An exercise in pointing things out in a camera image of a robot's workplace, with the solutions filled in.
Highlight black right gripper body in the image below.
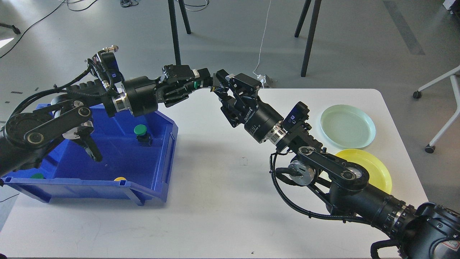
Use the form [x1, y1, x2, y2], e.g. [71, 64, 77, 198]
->
[220, 88, 283, 143]

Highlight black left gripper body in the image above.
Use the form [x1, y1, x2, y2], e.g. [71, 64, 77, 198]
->
[111, 74, 194, 118]

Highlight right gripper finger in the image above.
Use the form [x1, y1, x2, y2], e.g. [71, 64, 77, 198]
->
[225, 73, 263, 99]
[211, 69, 234, 108]

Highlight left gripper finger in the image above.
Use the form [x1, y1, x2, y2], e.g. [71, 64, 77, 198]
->
[163, 88, 195, 108]
[162, 64, 212, 88]

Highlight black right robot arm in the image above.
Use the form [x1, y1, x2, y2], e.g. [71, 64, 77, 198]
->
[211, 69, 460, 259]

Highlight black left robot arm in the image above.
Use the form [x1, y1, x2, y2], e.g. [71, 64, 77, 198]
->
[1, 45, 213, 177]

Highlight light green plate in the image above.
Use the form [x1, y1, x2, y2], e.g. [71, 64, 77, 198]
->
[320, 104, 376, 149]

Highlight green button at bin corner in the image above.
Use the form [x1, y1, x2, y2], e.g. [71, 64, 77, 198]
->
[30, 173, 46, 179]

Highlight yellow plate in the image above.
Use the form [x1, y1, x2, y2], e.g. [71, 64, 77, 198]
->
[335, 149, 392, 194]

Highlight white power adapter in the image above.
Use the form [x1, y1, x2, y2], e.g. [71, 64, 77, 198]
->
[256, 75, 274, 88]

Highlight blue plastic bin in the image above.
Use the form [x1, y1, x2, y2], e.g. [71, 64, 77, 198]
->
[2, 104, 178, 205]

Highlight black tripod legs left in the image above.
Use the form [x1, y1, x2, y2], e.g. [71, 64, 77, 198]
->
[168, 0, 192, 67]

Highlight black tripod legs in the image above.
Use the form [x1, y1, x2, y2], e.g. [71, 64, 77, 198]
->
[168, 0, 192, 67]
[294, 0, 322, 77]

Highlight black tripod legs right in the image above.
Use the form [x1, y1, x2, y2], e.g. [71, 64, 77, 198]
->
[294, 0, 322, 77]

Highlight white chair base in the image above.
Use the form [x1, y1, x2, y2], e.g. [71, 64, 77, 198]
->
[413, 65, 460, 154]

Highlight white cable on floor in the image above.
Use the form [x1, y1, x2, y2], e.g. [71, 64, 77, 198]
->
[252, 0, 272, 81]

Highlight black floor cable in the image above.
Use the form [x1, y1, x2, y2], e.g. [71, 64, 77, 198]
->
[0, 0, 99, 60]

